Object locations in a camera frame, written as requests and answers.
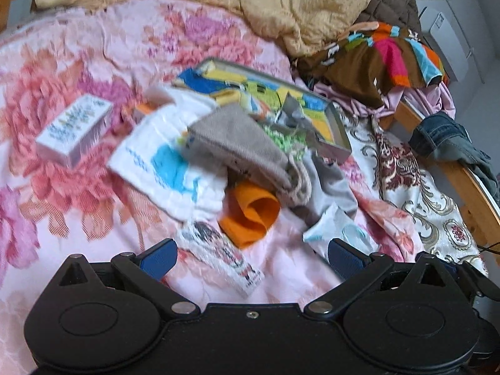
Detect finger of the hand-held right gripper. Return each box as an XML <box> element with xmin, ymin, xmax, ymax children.
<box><xmin>445</xmin><ymin>261</ymin><xmax>500</xmax><ymax>302</ymax></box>

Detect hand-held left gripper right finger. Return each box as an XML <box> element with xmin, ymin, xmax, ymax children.
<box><xmin>303</xmin><ymin>237</ymin><xmax>454</xmax><ymax>319</ymax></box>

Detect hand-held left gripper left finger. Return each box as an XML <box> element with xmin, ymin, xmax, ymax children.
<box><xmin>58</xmin><ymin>237</ymin><xmax>201</xmax><ymax>319</ymax></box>

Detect light grey cloth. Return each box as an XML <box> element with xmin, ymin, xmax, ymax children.
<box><xmin>289</xmin><ymin>148</ymin><xmax>358</xmax><ymax>219</ymax></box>

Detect orange cloth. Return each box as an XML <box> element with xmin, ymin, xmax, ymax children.
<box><xmin>218</xmin><ymin>182</ymin><xmax>282</xmax><ymax>249</ymax></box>

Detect green white patterned cloth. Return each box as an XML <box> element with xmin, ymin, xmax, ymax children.
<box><xmin>262</xmin><ymin>123</ymin><xmax>309</xmax><ymax>154</ymax></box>

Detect grey drawstring pouch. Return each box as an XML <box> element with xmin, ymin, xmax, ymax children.
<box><xmin>187</xmin><ymin>103</ymin><xmax>313</xmax><ymax>208</ymax></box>

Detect cartoon print metal tin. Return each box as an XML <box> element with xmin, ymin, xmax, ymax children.
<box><xmin>172</xmin><ymin>58</ymin><xmax>352</xmax><ymax>165</ymax></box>

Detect light blue white cloth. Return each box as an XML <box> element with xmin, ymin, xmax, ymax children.
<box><xmin>302</xmin><ymin>203</ymin><xmax>378</xmax><ymax>262</ymax></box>

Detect white red printed packet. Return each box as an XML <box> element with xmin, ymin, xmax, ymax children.
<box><xmin>177</xmin><ymin>221</ymin><xmax>265</xmax><ymax>298</ymax></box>

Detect cream maroon patterned sheet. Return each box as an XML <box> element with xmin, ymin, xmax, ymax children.
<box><xmin>340</xmin><ymin>113</ymin><xmax>489</xmax><ymax>278</ymax></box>

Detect white towel with blue print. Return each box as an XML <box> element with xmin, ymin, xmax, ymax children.
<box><xmin>107</xmin><ymin>86</ymin><xmax>228</xmax><ymax>222</ymax></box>

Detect blue denim jeans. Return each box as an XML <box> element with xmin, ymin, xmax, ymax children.
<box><xmin>408</xmin><ymin>111</ymin><xmax>500</xmax><ymax>188</ymax></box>

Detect white printed box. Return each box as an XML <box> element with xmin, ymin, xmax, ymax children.
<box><xmin>35</xmin><ymin>94</ymin><xmax>114</xmax><ymax>168</ymax></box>

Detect lilac cloth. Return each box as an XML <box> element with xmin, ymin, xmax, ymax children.
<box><xmin>312</xmin><ymin>82</ymin><xmax>456</xmax><ymax>120</ymax></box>

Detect brown colourful striped garment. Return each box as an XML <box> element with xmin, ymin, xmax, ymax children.
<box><xmin>295</xmin><ymin>21</ymin><xmax>450</xmax><ymax>108</ymax></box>

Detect pink floral bedsheet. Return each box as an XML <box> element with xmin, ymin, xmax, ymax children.
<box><xmin>0</xmin><ymin>0</ymin><xmax>426</xmax><ymax>375</ymax></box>

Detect white air conditioner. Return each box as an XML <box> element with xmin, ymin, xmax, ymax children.
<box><xmin>418</xmin><ymin>6</ymin><xmax>469</xmax><ymax>83</ymax></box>

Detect beige quilt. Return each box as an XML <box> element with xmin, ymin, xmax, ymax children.
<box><xmin>34</xmin><ymin>0</ymin><xmax>387</xmax><ymax>58</ymax></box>

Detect wooden bed frame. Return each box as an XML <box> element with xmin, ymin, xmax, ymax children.
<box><xmin>0</xmin><ymin>0</ymin><xmax>500</xmax><ymax>251</ymax></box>

